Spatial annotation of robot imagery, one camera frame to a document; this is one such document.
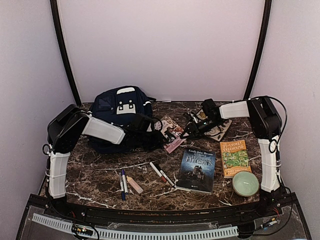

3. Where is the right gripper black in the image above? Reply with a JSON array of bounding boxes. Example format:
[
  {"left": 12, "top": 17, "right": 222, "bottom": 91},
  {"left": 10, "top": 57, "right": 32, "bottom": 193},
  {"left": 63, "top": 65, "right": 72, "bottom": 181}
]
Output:
[{"left": 180, "top": 117, "right": 222, "bottom": 141}]

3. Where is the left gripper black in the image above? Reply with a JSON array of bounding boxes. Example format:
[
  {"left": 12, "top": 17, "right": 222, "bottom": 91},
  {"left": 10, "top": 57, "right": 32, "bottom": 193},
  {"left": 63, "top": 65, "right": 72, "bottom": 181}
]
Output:
[{"left": 136, "top": 129, "right": 168, "bottom": 152}]

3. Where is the pink illustrated paperback book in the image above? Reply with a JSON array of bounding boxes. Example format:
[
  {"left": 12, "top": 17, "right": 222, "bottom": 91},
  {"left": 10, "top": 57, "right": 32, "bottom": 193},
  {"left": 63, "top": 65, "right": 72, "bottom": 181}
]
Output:
[{"left": 155, "top": 115, "right": 186, "bottom": 154}]

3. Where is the navy blue student backpack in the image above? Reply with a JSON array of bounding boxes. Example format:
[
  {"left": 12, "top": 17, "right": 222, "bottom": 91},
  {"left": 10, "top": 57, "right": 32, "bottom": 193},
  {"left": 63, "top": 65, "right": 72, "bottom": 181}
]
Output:
[{"left": 88, "top": 85, "right": 155, "bottom": 154}]

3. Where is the Wuthering Heights blue book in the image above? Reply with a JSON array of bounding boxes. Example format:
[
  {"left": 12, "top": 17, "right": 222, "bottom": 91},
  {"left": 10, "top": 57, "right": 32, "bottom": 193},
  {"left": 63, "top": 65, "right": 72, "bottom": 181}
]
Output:
[{"left": 175, "top": 148, "right": 216, "bottom": 194}]

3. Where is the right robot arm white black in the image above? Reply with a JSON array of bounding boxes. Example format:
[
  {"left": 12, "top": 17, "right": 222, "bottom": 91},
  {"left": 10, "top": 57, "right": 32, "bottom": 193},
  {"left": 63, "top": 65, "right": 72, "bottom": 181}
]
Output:
[{"left": 180, "top": 96, "right": 287, "bottom": 193}]

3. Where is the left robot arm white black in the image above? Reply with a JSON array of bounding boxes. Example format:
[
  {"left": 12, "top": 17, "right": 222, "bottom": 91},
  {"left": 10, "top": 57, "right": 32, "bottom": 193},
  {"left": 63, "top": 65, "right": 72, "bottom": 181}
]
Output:
[{"left": 42, "top": 104, "right": 167, "bottom": 218}]

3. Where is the square floral ceramic plate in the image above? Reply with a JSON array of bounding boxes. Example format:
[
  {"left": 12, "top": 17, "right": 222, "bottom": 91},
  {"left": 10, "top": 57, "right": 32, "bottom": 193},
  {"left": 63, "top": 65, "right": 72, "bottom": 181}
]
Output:
[{"left": 196, "top": 109, "right": 232, "bottom": 142}]

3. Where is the pale peach highlighter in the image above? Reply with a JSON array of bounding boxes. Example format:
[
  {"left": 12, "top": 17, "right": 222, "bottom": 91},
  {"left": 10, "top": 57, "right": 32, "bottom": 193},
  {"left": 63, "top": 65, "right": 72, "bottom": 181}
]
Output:
[{"left": 126, "top": 176, "right": 144, "bottom": 194}]

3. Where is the orange Treehouse paperback book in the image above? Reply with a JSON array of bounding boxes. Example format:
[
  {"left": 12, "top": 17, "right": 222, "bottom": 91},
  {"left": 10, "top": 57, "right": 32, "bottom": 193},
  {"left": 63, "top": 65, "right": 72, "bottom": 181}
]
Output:
[{"left": 220, "top": 140, "right": 252, "bottom": 179}]

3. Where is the white marker black cap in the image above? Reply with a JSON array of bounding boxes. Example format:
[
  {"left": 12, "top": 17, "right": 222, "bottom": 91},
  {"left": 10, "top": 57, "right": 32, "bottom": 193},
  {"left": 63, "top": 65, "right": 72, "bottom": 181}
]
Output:
[{"left": 154, "top": 163, "right": 175, "bottom": 188}]

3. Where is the white marker red cap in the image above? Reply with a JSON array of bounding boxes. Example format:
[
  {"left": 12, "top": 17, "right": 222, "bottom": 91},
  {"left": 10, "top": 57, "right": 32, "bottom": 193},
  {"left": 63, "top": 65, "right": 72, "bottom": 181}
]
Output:
[{"left": 149, "top": 162, "right": 167, "bottom": 183}]

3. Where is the grey slim pen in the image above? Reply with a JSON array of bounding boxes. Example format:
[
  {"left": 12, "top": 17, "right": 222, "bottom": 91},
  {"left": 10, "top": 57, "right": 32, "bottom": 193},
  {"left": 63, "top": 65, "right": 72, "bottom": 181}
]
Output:
[{"left": 118, "top": 172, "right": 126, "bottom": 201}]

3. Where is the blue capped white pen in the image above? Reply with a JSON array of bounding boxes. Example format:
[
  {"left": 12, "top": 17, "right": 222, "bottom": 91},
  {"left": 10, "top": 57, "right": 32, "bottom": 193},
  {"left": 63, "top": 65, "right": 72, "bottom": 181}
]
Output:
[{"left": 121, "top": 169, "right": 129, "bottom": 195}]

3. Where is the pale green ceramic bowl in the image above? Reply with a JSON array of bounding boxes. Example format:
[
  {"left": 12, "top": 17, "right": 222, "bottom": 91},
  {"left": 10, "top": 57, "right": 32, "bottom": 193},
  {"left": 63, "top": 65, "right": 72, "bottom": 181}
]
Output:
[{"left": 232, "top": 171, "right": 260, "bottom": 197}]

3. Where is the small green circuit board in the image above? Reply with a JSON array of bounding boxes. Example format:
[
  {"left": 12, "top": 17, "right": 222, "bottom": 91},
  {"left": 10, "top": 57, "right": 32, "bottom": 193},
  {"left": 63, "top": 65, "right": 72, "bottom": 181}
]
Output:
[{"left": 71, "top": 224, "right": 94, "bottom": 237}]

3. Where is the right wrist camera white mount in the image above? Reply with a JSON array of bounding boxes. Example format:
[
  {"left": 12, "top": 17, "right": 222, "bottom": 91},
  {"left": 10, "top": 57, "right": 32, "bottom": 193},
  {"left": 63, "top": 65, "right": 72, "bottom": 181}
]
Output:
[{"left": 185, "top": 111, "right": 200, "bottom": 123}]

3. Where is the right black frame post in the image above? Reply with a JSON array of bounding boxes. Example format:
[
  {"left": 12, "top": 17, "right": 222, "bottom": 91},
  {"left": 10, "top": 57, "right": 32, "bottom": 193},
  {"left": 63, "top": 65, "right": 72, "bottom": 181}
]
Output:
[{"left": 243, "top": 0, "right": 272, "bottom": 100}]

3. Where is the black frame post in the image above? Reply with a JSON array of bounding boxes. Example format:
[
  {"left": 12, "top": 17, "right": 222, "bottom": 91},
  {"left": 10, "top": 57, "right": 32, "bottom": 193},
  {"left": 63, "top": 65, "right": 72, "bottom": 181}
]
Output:
[
  {"left": 243, "top": 0, "right": 272, "bottom": 100},
  {"left": 49, "top": 0, "right": 82, "bottom": 106}
]

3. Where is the black curved front rail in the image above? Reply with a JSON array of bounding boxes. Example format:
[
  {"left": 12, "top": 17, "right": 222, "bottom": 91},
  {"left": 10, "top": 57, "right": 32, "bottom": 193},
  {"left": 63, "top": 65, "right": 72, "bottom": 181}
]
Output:
[{"left": 46, "top": 200, "right": 283, "bottom": 225}]

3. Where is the white slotted cable duct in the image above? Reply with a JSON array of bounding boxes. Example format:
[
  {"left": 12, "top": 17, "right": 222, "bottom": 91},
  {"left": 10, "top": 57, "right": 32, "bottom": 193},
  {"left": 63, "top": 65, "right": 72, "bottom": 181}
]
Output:
[{"left": 31, "top": 213, "right": 239, "bottom": 240}]

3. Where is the left black frame post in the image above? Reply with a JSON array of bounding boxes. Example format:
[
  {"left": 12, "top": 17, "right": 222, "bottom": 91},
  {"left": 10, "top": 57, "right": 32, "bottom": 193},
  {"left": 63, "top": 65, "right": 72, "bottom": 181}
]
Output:
[{"left": 49, "top": 0, "right": 82, "bottom": 106}]

